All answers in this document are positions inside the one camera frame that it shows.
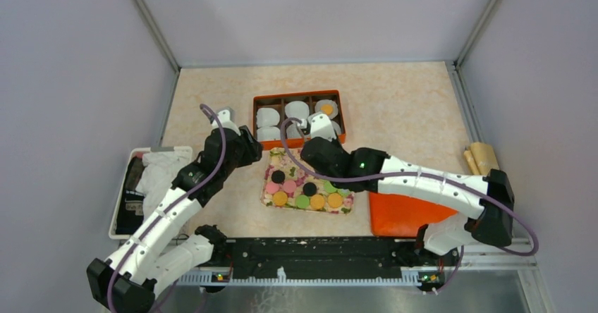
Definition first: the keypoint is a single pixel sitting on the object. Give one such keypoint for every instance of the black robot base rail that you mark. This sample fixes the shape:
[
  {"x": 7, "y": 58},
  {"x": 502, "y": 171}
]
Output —
[{"x": 323, "y": 261}]

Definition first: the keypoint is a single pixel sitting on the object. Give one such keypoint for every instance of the orange cookie box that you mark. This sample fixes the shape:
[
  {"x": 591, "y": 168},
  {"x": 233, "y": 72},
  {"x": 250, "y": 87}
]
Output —
[{"x": 278, "y": 101}]

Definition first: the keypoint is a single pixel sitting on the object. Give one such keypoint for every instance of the orange box lid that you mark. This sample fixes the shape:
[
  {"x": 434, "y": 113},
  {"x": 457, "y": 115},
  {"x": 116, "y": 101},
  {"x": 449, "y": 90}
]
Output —
[{"x": 401, "y": 216}]

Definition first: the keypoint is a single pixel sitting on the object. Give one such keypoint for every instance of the white plastic basket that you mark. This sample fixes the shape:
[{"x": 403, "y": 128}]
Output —
[{"x": 128, "y": 213}]

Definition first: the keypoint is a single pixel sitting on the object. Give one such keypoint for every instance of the pink cookie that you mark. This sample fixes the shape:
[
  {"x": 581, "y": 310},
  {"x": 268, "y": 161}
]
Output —
[
  {"x": 271, "y": 188},
  {"x": 289, "y": 186}
]

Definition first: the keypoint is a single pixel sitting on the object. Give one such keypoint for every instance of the orange cookie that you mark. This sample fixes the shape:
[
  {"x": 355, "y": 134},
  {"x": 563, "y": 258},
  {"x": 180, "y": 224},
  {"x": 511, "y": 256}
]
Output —
[
  {"x": 317, "y": 202},
  {"x": 334, "y": 200},
  {"x": 280, "y": 198},
  {"x": 328, "y": 109}
]

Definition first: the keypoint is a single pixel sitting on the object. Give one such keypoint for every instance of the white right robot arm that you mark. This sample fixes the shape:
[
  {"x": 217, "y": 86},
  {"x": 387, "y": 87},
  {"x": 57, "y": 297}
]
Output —
[{"x": 483, "y": 204}]

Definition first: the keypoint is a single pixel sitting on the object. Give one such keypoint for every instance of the floral serving tray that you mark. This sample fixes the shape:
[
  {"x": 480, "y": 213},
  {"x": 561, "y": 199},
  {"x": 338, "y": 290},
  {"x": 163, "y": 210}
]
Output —
[{"x": 278, "y": 159}]

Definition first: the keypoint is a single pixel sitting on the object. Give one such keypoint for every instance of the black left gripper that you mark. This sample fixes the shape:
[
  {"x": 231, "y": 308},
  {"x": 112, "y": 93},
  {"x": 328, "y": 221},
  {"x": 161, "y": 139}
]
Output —
[{"x": 253, "y": 149}]

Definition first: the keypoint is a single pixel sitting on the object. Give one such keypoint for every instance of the black cookie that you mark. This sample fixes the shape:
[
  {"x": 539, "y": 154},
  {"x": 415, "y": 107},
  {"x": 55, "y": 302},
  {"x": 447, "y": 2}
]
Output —
[
  {"x": 278, "y": 177},
  {"x": 309, "y": 189}
]

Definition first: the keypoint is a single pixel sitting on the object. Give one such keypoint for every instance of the white crumpled cloth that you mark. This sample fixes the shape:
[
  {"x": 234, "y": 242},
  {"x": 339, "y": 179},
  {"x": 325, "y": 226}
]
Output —
[{"x": 160, "y": 169}]

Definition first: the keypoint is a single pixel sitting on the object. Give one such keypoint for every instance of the white paper cupcake liner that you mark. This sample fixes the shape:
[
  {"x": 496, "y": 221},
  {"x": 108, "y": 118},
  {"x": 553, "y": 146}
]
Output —
[
  {"x": 293, "y": 131},
  {"x": 327, "y": 101},
  {"x": 267, "y": 117},
  {"x": 269, "y": 133},
  {"x": 336, "y": 128},
  {"x": 297, "y": 109}
]

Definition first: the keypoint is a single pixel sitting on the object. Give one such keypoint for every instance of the green cookie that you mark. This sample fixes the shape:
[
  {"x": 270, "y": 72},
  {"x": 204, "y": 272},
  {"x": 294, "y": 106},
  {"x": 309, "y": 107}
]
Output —
[
  {"x": 344, "y": 193},
  {"x": 329, "y": 188},
  {"x": 302, "y": 202}
]

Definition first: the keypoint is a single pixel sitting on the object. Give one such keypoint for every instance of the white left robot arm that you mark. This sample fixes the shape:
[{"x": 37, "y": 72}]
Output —
[{"x": 137, "y": 273}]

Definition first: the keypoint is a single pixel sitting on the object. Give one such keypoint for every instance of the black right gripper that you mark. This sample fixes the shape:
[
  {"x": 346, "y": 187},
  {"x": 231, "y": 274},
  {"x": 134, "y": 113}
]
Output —
[{"x": 336, "y": 141}]

